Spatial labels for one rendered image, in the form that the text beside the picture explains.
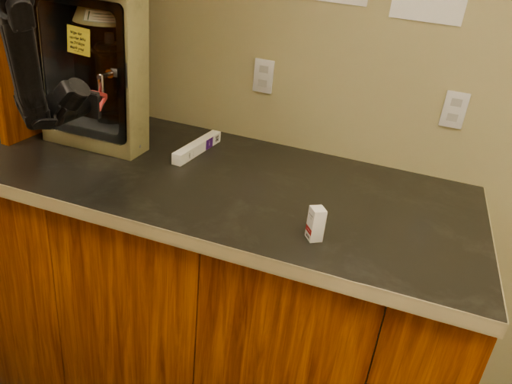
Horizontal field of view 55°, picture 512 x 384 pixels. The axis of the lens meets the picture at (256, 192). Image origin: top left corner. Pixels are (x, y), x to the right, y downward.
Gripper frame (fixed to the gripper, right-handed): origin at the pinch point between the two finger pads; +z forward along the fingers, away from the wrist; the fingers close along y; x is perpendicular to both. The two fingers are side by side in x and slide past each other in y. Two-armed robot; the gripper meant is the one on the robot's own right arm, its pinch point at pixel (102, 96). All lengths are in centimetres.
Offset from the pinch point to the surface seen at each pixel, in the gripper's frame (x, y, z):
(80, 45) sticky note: -11.9, 9.3, 4.1
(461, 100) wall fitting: -5, -95, 48
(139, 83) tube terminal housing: -2.2, -5.2, 10.6
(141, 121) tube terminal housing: 9.7, -5.2, 11.5
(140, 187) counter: 20.4, -17.0, -8.7
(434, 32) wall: -23, -83, 49
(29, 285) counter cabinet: 54, 13, -22
